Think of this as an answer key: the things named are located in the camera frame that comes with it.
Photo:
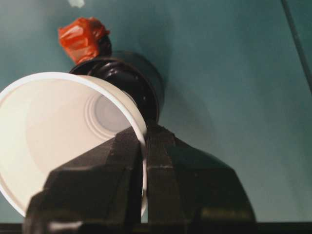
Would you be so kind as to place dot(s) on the small white scrap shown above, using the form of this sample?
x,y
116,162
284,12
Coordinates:
x,y
76,3

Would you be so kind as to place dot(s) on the white paper cup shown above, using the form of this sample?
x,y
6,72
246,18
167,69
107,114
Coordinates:
x,y
48,122

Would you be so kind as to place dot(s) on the blue-green table cloth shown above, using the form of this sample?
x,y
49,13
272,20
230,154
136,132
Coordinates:
x,y
231,85

